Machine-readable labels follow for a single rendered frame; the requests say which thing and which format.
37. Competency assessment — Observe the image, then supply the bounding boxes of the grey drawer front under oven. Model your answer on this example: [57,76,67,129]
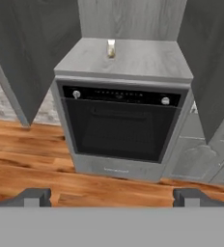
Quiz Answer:
[70,153,166,183]

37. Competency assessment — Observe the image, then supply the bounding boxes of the black built-in oven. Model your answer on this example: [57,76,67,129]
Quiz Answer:
[51,75,193,183]

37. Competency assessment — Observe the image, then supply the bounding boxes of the grey wood wall cabinet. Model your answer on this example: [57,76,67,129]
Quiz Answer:
[177,0,224,145]
[0,0,83,127]

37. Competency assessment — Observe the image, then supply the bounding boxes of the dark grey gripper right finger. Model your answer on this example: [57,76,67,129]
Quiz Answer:
[173,188,224,207]

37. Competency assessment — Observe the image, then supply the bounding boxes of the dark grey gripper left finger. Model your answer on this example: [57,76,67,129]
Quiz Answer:
[0,188,52,207]

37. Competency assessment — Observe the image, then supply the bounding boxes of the black oven door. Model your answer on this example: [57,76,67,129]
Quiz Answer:
[61,97,182,164]

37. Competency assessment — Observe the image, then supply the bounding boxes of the black oven door handle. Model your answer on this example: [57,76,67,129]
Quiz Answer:
[91,106,149,120]

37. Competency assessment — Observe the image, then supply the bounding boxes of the grey panelled base cabinets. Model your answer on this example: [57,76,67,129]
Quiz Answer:
[162,101,224,186]

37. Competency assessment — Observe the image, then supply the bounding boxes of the small pale bottle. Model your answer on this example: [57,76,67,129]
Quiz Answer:
[106,39,116,59]

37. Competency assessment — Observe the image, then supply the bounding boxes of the silver drawer handle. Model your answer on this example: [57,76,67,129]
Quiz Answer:
[103,167,130,174]

